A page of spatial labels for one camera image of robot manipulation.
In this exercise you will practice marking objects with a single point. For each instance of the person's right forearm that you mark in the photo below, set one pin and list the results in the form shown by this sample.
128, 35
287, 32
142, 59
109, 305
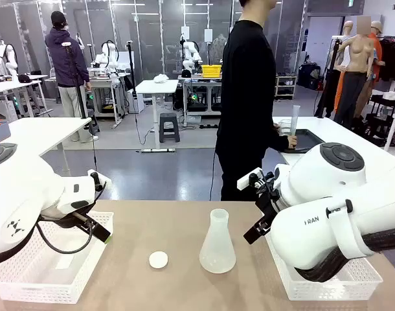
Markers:
276, 141

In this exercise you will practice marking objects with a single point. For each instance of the wooden shoe rack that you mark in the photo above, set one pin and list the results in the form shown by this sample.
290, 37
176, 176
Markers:
285, 87

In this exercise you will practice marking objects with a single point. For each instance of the person's right hand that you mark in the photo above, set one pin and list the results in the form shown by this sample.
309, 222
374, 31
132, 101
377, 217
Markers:
292, 142

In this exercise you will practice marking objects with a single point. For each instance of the white crumpled cloth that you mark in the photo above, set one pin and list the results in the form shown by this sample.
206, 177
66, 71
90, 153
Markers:
161, 78

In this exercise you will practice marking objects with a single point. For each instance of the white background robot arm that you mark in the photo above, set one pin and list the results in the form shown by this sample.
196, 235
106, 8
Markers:
190, 53
10, 58
105, 56

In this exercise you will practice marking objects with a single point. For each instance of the person in black sweater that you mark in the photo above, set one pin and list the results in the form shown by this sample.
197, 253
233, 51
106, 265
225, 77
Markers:
243, 97

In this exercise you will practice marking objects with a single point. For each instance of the yellow plastic crate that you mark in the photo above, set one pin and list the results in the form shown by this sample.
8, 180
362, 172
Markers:
211, 71

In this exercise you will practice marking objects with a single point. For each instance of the black baseball cap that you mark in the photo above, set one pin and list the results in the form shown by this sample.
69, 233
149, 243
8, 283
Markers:
24, 78

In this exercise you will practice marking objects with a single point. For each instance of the white mannequin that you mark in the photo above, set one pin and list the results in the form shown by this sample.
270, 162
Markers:
347, 29

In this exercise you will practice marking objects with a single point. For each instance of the black tripod beside mannequins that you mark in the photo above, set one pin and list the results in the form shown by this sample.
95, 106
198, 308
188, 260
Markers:
330, 74

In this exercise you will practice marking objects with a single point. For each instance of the black plastic tray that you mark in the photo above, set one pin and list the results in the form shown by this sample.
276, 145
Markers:
309, 139

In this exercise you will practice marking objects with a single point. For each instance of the grey plastic stool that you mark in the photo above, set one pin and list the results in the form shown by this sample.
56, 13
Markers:
169, 124

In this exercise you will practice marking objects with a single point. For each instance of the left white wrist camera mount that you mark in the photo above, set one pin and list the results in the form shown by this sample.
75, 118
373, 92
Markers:
102, 181

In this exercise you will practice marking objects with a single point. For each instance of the clothes rack with dark garments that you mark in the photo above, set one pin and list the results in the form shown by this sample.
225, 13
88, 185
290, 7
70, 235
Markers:
391, 58

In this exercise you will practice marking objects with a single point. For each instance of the clear plastic graduated cylinder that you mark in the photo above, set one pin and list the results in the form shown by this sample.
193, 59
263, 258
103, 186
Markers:
296, 120

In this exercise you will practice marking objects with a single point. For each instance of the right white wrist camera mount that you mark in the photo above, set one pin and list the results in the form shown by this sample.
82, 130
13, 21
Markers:
247, 179

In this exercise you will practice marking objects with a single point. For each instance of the black bags pile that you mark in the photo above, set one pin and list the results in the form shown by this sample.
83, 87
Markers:
309, 76

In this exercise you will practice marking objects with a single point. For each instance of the black camera tripod stand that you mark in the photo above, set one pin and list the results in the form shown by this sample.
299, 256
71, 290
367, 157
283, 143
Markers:
77, 90

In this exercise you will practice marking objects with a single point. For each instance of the white round flask cap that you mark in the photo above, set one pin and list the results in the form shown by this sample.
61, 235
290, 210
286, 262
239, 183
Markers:
158, 260

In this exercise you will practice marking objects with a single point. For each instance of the person's left hand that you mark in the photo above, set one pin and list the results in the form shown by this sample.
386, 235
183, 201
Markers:
276, 128

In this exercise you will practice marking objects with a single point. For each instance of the white standing desk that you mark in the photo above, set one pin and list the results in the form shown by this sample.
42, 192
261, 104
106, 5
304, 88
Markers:
157, 87

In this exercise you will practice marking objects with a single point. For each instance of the tan mannequin dark trousers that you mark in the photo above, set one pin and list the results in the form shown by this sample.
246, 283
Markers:
357, 48

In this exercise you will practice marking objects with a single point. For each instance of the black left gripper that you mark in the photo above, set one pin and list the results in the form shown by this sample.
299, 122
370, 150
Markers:
85, 220

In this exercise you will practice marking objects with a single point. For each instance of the person in purple hoodie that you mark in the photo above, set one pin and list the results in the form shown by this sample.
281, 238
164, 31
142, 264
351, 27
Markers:
66, 61

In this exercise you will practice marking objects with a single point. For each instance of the metal workbench with robot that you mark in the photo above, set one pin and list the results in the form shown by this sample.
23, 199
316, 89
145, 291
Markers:
103, 81

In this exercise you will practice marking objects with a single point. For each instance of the black power strip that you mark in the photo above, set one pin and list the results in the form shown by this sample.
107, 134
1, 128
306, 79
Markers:
208, 126

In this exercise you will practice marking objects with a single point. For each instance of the metal workbench with crate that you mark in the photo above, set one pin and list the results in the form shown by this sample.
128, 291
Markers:
197, 81

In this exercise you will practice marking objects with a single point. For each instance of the clear plastic measuring beaker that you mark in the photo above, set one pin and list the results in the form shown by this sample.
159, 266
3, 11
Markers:
285, 128

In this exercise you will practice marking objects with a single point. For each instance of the white background desk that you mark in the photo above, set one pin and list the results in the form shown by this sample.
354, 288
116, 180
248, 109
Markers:
9, 87

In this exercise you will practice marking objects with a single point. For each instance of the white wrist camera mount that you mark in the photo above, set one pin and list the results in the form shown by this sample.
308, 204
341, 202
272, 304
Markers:
102, 181
247, 179

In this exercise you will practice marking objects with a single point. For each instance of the white perforated plastic basket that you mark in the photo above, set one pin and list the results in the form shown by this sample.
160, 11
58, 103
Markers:
55, 278
330, 288

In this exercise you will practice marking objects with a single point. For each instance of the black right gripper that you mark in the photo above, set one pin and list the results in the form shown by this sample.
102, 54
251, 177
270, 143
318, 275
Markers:
270, 204

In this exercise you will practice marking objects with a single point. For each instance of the black light stand pole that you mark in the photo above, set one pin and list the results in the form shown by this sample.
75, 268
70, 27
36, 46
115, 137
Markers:
131, 74

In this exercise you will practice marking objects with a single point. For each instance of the mannequin in orange jacket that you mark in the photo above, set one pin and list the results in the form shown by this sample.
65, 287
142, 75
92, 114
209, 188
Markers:
376, 42

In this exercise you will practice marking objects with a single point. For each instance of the translucent plastic conical flask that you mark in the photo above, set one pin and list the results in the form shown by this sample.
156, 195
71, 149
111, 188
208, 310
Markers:
217, 249

